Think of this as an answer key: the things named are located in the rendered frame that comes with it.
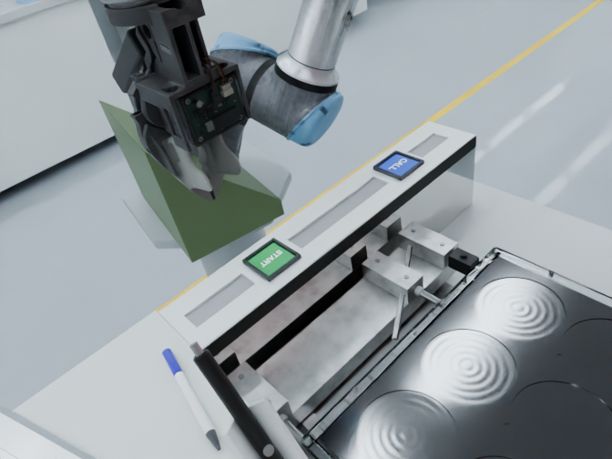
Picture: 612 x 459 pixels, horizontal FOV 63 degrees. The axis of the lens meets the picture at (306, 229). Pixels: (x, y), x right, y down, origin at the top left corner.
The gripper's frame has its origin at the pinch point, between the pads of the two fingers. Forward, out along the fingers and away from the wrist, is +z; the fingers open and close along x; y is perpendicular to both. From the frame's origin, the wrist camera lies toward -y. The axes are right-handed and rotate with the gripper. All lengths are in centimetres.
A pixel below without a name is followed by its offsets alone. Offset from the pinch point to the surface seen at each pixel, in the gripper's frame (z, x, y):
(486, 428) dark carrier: 20.5, 5.9, 31.7
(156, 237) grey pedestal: 28.6, 2.6, -37.0
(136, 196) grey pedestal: 29, 7, -54
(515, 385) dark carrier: 20.5, 12.0, 31.4
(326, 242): 14.6, 11.7, 4.1
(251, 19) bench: 73, 186, -256
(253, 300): 14.5, -1.1, 4.4
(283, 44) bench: 99, 209, -256
